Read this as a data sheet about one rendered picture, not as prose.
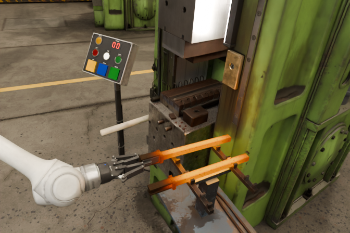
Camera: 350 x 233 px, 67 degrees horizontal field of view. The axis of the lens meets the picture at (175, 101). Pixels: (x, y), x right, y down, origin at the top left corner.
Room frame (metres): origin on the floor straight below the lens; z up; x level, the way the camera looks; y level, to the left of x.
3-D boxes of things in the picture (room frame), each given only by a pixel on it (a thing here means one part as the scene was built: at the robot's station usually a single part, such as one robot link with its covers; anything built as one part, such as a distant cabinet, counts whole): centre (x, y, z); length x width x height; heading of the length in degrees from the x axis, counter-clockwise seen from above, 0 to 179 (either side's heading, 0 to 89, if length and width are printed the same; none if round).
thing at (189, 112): (1.23, -0.12, 0.95); 0.12 x 0.08 x 0.06; 127
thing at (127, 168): (0.72, 0.15, 1.03); 0.11 x 0.01 x 0.04; 116
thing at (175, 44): (1.46, -0.13, 1.32); 0.42 x 0.20 x 0.10; 127
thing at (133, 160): (0.75, 0.17, 1.03); 0.11 x 0.01 x 0.04; 126
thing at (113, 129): (1.55, 0.32, 0.62); 0.44 x 0.05 x 0.05; 127
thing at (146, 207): (1.30, 0.07, 0.01); 0.58 x 0.39 x 0.01; 37
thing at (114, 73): (1.57, 0.41, 1.01); 0.07 x 0.05 x 0.07; 62
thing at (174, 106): (1.46, -0.13, 0.96); 0.42 x 0.20 x 0.09; 127
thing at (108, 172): (0.70, 0.22, 1.03); 0.09 x 0.08 x 0.07; 121
